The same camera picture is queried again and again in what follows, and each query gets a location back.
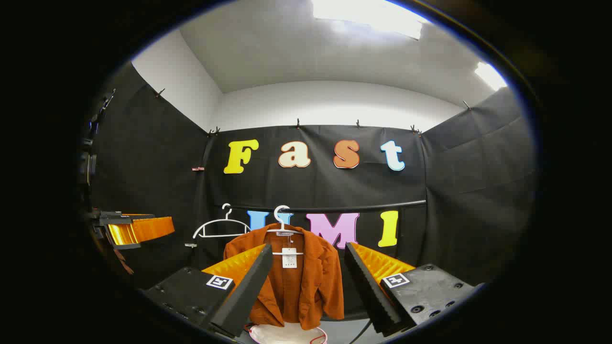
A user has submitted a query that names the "black backdrop cloth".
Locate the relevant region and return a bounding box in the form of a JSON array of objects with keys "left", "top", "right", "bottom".
[{"left": 84, "top": 62, "right": 538, "bottom": 316}]

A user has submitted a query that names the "white clothes hanger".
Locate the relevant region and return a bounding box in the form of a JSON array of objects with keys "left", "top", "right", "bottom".
[
  {"left": 193, "top": 203, "right": 251, "bottom": 239},
  {"left": 266, "top": 204, "right": 304, "bottom": 256}
]

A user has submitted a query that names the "orange knit jacket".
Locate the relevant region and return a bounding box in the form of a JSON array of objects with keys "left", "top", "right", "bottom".
[{"left": 223, "top": 223, "right": 345, "bottom": 331}]

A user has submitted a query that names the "white pink-rimmed laundry hamper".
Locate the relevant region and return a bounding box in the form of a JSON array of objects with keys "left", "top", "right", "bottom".
[{"left": 249, "top": 323, "right": 328, "bottom": 344}]

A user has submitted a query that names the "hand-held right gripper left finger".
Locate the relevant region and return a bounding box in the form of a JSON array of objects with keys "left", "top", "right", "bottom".
[{"left": 142, "top": 244, "right": 274, "bottom": 339}]

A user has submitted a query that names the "black floor cable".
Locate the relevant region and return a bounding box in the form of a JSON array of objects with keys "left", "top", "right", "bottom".
[{"left": 349, "top": 320, "right": 374, "bottom": 344}]

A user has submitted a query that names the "small ceiling light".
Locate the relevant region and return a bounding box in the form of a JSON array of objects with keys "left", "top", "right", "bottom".
[{"left": 474, "top": 62, "right": 507, "bottom": 91}]

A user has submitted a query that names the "large ceiling light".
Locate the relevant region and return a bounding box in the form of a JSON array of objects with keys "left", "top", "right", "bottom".
[{"left": 312, "top": 0, "right": 428, "bottom": 40}]

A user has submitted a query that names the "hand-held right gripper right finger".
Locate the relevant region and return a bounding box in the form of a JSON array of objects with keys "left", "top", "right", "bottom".
[{"left": 344, "top": 242, "right": 478, "bottom": 337}]

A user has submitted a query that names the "black clothes rack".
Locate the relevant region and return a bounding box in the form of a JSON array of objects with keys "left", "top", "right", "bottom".
[{"left": 213, "top": 200, "right": 427, "bottom": 214}]

